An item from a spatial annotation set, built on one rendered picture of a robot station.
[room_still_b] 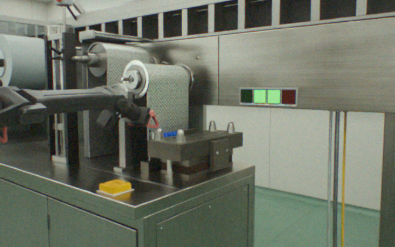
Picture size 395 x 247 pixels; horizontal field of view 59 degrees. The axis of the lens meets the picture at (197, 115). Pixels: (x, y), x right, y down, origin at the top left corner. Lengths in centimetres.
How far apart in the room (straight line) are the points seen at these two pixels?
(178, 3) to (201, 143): 72
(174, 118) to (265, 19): 55
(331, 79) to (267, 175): 293
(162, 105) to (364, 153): 264
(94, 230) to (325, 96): 90
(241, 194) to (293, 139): 253
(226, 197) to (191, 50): 67
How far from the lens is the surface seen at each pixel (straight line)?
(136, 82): 134
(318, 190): 394
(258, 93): 141
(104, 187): 114
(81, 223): 129
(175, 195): 111
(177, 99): 145
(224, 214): 137
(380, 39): 127
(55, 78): 161
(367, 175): 375
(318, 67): 132
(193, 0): 165
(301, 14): 145
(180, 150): 119
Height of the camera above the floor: 123
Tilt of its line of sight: 5 degrees down
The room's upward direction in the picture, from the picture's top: straight up
